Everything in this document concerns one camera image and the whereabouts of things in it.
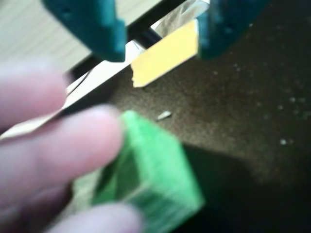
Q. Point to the small white crumb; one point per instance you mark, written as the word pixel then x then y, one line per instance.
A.
pixel 164 115

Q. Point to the person's bare hand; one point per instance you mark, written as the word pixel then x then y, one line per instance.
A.
pixel 43 155

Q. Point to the beige masking tape piece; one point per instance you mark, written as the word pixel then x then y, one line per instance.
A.
pixel 165 55

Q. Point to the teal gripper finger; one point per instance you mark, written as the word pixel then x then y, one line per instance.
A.
pixel 223 26
pixel 92 26

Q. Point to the dark green wooden cube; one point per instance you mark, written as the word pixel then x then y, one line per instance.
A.
pixel 155 167

